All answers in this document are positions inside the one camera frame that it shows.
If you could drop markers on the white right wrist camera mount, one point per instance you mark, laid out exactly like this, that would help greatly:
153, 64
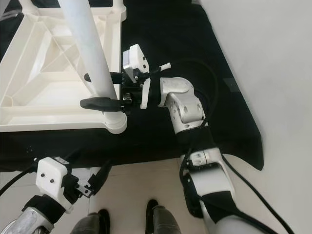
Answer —
134, 58

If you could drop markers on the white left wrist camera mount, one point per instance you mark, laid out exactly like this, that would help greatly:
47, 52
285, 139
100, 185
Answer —
52, 178

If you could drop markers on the clear tape strip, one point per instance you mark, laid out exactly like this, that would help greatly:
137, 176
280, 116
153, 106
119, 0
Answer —
10, 15
231, 85

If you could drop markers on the black tablecloth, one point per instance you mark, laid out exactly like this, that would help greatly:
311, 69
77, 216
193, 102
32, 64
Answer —
175, 141

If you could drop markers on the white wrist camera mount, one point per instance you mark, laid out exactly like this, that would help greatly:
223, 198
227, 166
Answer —
134, 58
52, 178

